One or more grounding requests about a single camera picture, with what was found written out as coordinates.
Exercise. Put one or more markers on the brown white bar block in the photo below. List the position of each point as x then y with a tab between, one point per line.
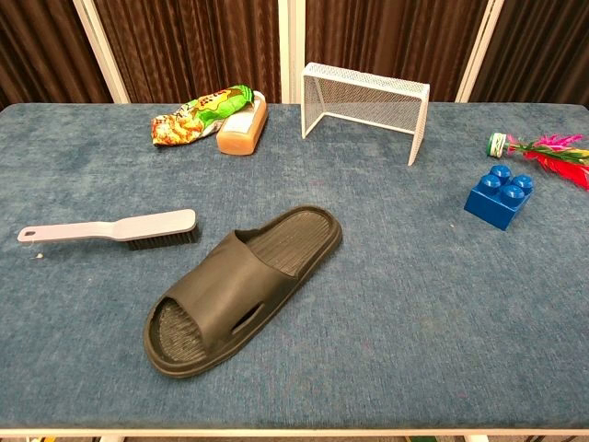
239	133

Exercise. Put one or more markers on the blue carpet table mat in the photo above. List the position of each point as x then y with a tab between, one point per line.
414	299

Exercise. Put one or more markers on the blue plastic building block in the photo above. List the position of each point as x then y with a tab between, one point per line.
497	202

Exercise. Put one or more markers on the pink feather shuttlecock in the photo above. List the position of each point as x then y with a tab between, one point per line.
497	143

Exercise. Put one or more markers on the white partition frame post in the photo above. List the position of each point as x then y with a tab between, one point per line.
292	46
101	50
478	50

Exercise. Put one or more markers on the grey shoehorn paddle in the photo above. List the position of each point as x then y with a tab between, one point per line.
92	229

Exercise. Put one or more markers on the brown pleated curtain panel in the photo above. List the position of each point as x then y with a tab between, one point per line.
391	32
193	46
543	46
41	46

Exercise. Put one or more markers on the small white crumb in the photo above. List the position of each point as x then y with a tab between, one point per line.
38	255

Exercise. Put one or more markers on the black rubber slipper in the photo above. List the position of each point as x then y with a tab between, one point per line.
230	285

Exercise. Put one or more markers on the orange green snack bag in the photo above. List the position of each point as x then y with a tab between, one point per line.
193	119

